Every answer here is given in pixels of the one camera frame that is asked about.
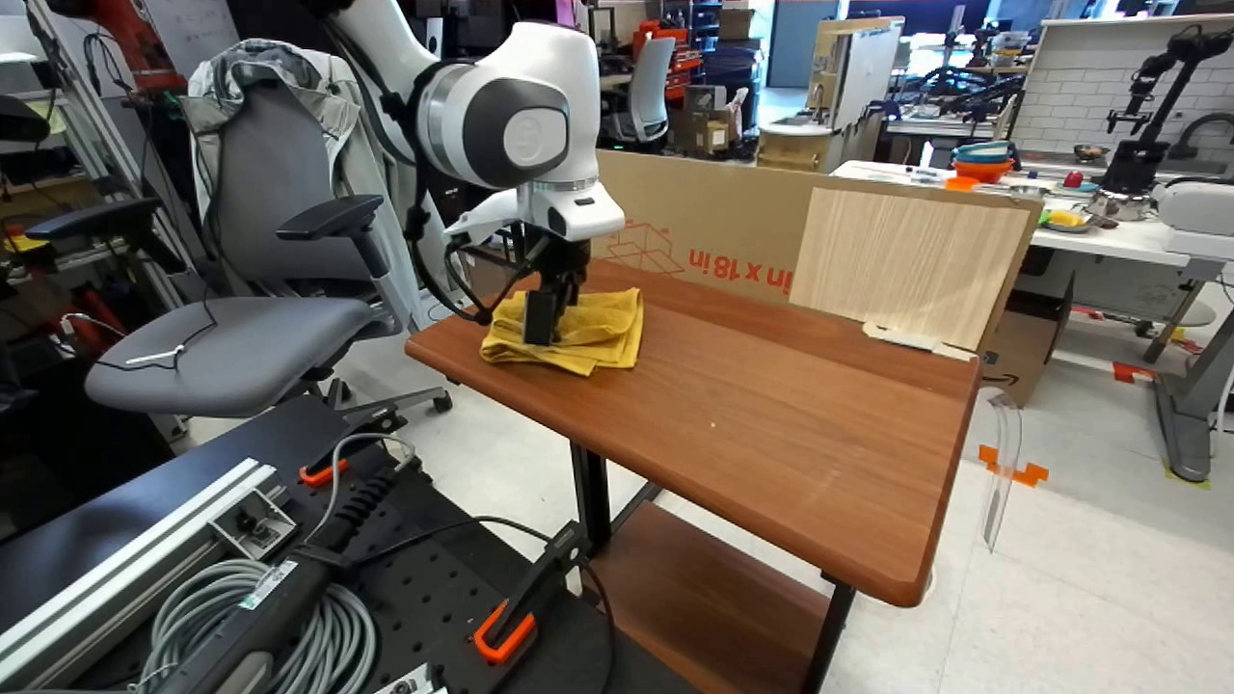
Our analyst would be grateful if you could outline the aluminium extrusion rail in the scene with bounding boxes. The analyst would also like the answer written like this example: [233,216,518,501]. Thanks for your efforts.
[0,460,296,689]

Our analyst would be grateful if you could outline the yellow towel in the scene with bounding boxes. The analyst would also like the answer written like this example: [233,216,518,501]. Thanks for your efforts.
[478,289,646,378]

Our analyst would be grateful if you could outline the coiled grey cable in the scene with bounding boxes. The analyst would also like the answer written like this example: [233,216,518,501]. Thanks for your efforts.
[130,554,382,694]

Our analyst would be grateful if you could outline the large cardboard box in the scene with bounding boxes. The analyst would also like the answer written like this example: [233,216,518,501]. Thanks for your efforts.
[594,152,823,302]

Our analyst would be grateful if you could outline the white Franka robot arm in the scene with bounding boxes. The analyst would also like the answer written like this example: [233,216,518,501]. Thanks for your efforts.
[304,0,625,342]

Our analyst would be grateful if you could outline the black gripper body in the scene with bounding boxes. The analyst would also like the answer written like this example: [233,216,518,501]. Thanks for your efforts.
[527,229,589,308]

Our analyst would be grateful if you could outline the wooden table with black legs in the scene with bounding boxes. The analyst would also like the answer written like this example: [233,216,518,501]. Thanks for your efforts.
[410,262,981,694]

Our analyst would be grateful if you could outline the black orange clamp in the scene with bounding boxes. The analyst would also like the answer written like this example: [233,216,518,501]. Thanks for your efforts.
[469,521,588,666]
[296,431,418,491]

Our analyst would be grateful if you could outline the light wooden panel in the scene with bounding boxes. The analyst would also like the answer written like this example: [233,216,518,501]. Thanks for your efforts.
[790,179,1043,364]

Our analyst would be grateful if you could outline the white desk with clutter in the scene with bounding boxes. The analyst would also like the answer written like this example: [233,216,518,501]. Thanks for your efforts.
[836,157,1234,481]

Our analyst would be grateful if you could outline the black mounting table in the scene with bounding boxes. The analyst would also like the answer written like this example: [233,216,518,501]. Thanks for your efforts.
[0,402,622,694]

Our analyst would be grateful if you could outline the grey chair with jacket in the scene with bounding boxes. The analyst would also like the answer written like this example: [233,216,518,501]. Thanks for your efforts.
[86,40,450,418]

